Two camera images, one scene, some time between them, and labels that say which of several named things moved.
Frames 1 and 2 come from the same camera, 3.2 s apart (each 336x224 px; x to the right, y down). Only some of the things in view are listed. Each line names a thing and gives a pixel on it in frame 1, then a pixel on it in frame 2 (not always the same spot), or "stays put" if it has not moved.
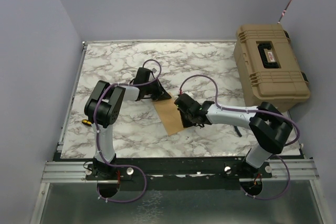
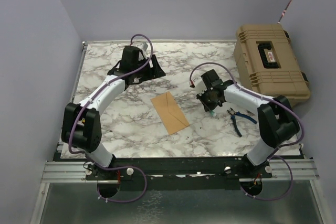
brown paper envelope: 169,114 stays put
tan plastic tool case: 268,67 stays put
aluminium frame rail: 66,172 stays put
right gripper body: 187,119 → 207,98
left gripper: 160,93 → 153,72
